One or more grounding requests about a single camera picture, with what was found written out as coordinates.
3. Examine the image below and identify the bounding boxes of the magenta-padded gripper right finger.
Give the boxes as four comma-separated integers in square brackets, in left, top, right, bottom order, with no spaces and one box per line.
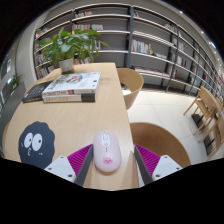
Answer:
[133,143,184,185]

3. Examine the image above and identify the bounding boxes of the curved wooden chair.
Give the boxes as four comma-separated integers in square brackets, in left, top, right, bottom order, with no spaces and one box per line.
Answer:
[116,67,145,111]
[129,122,192,169]

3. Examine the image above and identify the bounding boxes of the white book with orange spine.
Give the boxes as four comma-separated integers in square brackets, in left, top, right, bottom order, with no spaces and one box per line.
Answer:
[42,93,97,103]

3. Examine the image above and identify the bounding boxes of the ceiling lights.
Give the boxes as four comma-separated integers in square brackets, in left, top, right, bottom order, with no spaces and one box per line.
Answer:
[178,9,218,49]

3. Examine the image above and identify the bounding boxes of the green plant in white pot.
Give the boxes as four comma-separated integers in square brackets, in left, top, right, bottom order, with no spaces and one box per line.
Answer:
[38,27,109,74]

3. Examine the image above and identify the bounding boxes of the grey bookshelf unit with books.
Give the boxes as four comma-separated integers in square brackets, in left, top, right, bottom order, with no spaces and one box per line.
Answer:
[33,3,224,101]

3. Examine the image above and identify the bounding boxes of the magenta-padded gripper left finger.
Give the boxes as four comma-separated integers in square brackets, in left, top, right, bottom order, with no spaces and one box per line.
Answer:
[43,143,94,187]

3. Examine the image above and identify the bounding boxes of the small green background plant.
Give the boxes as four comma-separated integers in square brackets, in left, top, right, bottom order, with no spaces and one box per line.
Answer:
[11,73,23,89]

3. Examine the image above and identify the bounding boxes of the dark cloud-shaped mouse pad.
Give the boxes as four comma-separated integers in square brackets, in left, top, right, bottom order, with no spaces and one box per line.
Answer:
[18,121,56,170]

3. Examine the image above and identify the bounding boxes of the black hardcover book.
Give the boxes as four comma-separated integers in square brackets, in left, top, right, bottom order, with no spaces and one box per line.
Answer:
[21,79,54,103]

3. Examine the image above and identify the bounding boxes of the pale pink computer mouse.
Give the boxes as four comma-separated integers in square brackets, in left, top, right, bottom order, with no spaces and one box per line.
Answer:
[92,130,123,173]

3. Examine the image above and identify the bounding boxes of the white illustrated thick book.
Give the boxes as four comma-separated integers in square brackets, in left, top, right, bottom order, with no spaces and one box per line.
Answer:
[41,71,102,98]

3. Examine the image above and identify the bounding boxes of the open-frame wooden chair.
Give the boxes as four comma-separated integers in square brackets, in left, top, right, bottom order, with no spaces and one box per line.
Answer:
[183,85,224,161]

